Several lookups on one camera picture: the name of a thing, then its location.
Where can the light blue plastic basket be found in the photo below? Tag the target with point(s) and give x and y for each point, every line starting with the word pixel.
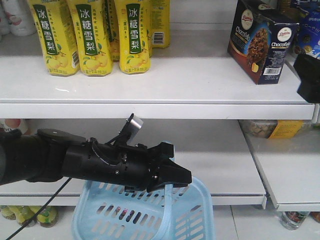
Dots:
pixel 108 212

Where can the green tea bottle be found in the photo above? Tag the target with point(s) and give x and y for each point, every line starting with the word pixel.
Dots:
pixel 48 217
pixel 23 214

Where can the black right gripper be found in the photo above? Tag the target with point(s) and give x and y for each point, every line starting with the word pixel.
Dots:
pixel 308 71

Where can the yellow snack jar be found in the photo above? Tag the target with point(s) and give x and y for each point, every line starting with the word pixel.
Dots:
pixel 275 129

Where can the white store shelving unit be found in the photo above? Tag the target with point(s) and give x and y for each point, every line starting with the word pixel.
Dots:
pixel 193 96

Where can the dark blue Chocofello cookie box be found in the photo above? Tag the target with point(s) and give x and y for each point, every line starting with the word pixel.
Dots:
pixel 259 40

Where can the white pink drink bottle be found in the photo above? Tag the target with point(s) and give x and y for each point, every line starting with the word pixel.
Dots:
pixel 19 16

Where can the peach drink bottle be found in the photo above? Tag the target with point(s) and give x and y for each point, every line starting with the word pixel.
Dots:
pixel 10 124

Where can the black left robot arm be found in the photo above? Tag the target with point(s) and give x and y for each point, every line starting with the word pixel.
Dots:
pixel 50 155

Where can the blue cookie cup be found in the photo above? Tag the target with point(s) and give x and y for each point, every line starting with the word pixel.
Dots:
pixel 307 38

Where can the yellow pear drink bottle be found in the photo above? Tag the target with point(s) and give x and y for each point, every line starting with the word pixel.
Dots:
pixel 133 18
pixel 89 22
pixel 56 34

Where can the yellow drink bottle behind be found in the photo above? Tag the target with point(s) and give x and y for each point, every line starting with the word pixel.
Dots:
pixel 160 23

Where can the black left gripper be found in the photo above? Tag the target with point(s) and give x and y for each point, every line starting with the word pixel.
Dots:
pixel 137 168

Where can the clear bottle lower right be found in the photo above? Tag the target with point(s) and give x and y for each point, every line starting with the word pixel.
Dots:
pixel 292 220

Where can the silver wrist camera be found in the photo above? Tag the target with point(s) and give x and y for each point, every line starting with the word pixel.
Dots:
pixel 130 129

